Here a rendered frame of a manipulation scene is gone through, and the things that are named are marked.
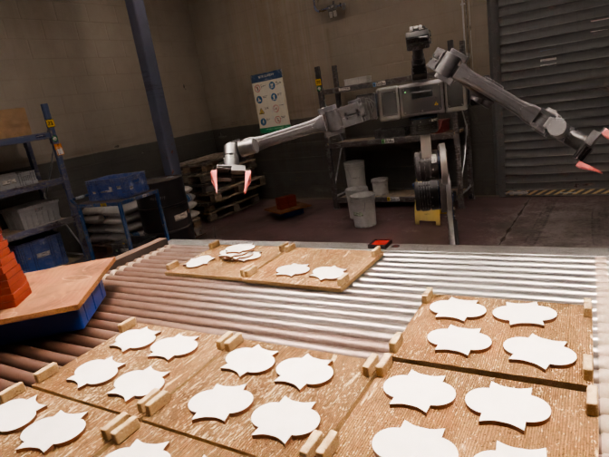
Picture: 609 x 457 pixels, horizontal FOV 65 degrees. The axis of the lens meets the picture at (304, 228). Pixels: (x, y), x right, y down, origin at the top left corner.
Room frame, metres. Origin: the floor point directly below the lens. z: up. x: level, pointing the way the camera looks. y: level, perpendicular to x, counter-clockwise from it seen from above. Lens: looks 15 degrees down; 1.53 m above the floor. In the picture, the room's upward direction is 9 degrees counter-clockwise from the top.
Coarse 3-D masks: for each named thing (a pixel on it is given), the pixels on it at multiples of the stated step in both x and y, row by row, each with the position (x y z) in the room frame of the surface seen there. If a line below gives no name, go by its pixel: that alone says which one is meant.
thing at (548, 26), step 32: (512, 0) 5.60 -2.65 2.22; (544, 0) 5.42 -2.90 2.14; (576, 0) 5.23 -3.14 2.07; (608, 0) 5.09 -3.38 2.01; (512, 32) 5.60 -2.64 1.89; (544, 32) 5.42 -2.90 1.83; (576, 32) 5.24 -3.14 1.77; (608, 32) 5.08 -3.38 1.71; (512, 64) 5.61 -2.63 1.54; (544, 64) 5.43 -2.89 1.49; (576, 64) 5.25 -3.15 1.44; (608, 64) 5.09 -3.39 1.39; (544, 96) 5.43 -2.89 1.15; (576, 96) 5.25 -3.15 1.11; (608, 96) 5.07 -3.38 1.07; (512, 128) 5.63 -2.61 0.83; (576, 128) 5.24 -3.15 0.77; (608, 128) 5.08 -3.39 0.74; (512, 160) 5.63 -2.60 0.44; (544, 160) 5.43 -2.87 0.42; (576, 160) 5.25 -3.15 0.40; (608, 160) 5.07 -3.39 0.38; (512, 192) 5.61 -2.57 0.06; (544, 192) 5.43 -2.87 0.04; (576, 192) 5.24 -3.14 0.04; (608, 192) 5.06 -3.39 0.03
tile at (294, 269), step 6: (294, 264) 1.69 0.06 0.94; (276, 270) 1.65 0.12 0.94; (282, 270) 1.64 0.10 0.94; (288, 270) 1.63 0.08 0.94; (294, 270) 1.62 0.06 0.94; (300, 270) 1.61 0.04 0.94; (306, 270) 1.60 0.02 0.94; (276, 276) 1.61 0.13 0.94; (282, 276) 1.61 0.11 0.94; (288, 276) 1.59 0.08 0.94; (294, 276) 1.59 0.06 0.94
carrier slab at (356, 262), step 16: (288, 256) 1.83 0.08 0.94; (304, 256) 1.80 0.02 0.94; (320, 256) 1.77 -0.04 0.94; (336, 256) 1.74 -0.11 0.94; (352, 256) 1.71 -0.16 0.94; (368, 256) 1.68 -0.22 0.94; (256, 272) 1.69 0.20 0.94; (272, 272) 1.67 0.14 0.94; (352, 272) 1.54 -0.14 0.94; (304, 288) 1.50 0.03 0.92; (320, 288) 1.46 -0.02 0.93; (336, 288) 1.43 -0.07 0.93
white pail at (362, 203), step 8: (360, 192) 5.55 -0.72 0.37; (368, 192) 5.51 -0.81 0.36; (352, 200) 5.36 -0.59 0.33; (360, 200) 5.29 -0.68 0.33; (368, 200) 5.29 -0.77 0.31; (352, 208) 5.41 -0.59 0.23; (360, 208) 5.30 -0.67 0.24; (368, 208) 5.29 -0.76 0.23; (360, 216) 5.31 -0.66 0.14; (368, 216) 5.29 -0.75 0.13; (360, 224) 5.31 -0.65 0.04; (368, 224) 5.29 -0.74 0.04
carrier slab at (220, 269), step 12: (204, 252) 2.07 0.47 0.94; (216, 252) 2.04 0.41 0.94; (264, 252) 1.93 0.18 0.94; (276, 252) 1.90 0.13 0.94; (180, 264) 1.95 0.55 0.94; (216, 264) 1.87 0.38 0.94; (228, 264) 1.85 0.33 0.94; (240, 264) 1.82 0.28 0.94; (252, 264) 1.80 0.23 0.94; (264, 264) 1.78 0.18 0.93; (180, 276) 1.83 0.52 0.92; (192, 276) 1.80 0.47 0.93; (204, 276) 1.76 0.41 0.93; (216, 276) 1.73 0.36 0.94; (228, 276) 1.70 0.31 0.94; (240, 276) 1.68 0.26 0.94
